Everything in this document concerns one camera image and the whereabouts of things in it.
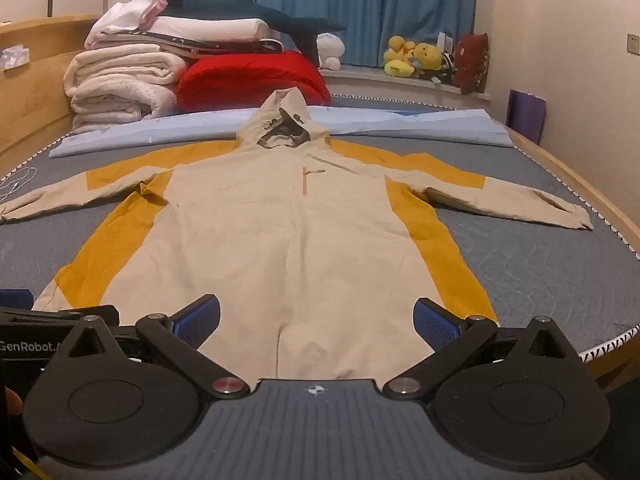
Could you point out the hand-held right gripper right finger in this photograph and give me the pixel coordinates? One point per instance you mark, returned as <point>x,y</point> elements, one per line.
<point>435,327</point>

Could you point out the blue curtain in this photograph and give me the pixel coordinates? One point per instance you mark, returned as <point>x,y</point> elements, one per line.
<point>370,5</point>

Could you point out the teal shark plush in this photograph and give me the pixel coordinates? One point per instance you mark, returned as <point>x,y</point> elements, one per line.
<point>250,12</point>

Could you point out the wall socket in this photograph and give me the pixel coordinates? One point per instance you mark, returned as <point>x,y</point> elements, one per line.
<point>634,43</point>

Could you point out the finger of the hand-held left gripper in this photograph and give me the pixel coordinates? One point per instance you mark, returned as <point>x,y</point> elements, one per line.
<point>15,296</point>

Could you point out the tissue pack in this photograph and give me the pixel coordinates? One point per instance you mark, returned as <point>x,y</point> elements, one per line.
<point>14,57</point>

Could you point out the white and pink garment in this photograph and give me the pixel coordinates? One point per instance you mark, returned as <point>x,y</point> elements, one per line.
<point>127,15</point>

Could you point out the red fluffy blanket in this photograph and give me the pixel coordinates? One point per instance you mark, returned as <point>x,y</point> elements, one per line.
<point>240,85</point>

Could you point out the cream folded blanket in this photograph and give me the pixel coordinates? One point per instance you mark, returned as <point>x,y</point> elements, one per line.
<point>120,85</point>

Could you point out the yellow plush toy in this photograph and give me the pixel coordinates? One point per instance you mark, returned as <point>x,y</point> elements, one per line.
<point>397,52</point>
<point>429,57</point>

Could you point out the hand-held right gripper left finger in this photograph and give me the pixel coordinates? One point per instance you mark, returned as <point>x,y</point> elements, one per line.
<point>200,317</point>

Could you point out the wooden bed frame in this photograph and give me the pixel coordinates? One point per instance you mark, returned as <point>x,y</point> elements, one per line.
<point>35,105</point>

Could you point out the purple folder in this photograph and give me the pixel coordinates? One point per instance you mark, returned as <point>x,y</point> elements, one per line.
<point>525,115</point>

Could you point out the light blue folded sheet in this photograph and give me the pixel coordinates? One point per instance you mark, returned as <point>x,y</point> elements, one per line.
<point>400,127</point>

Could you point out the white plush toy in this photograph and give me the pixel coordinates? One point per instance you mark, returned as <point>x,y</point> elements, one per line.
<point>330,47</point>

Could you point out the dark red cushion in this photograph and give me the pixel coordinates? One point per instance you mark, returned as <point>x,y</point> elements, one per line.
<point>470,62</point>

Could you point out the window sill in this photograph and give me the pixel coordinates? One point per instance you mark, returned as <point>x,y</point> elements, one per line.
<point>400,87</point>

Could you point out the beige and yellow hooded jacket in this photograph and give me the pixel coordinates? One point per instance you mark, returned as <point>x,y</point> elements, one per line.
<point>280,240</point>

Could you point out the dark star-patterned blanket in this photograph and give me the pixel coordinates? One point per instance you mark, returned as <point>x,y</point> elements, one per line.
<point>200,46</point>

